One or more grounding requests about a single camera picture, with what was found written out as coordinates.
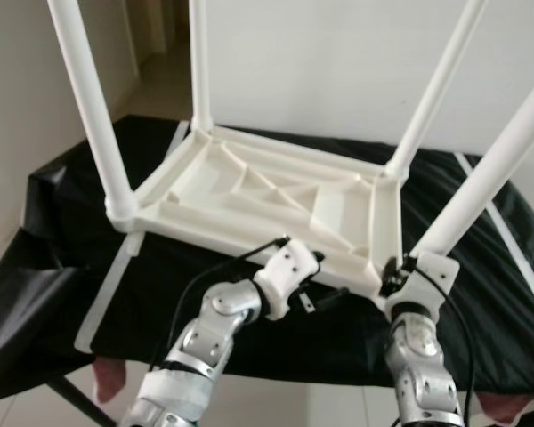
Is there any white plastic table top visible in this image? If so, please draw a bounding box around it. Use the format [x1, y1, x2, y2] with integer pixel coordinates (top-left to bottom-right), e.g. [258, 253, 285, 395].
[107, 123, 410, 299]

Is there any pink rounded object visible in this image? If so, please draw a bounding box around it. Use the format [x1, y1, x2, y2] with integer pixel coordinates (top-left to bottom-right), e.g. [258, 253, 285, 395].
[476, 391, 534, 421]
[93, 360, 127, 403]

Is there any black table cloth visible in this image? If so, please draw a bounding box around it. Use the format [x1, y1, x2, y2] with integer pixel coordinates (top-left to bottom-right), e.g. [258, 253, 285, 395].
[0, 114, 534, 401]

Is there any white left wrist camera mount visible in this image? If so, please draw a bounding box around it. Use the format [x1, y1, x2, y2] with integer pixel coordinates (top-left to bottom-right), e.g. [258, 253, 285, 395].
[254, 240, 326, 321]

